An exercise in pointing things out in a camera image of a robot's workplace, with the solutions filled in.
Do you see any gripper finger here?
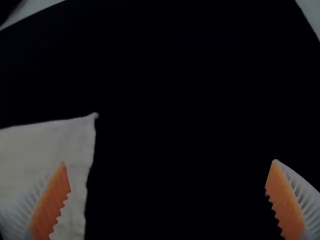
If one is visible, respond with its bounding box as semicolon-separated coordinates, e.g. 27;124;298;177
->
0;161;72;240
264;158;320;240

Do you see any pale towel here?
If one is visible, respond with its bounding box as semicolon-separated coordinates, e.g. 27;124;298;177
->
0;112;100;240

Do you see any black mat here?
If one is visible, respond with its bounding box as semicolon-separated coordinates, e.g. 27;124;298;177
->
0;0;320;240

